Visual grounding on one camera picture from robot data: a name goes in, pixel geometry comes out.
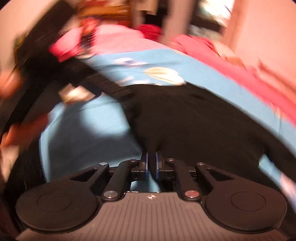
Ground blue floral bed sheet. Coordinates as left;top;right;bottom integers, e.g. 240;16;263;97
40;50;295;200

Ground black knit pants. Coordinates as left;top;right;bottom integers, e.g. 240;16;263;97
117;83;296;235

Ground red bed sheet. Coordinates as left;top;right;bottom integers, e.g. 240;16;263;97
169;35;295;124

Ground red clothes pile at left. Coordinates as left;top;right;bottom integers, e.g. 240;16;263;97
137;24;162;42

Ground person's hand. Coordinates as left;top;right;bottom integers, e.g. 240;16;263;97
1;71;49;148

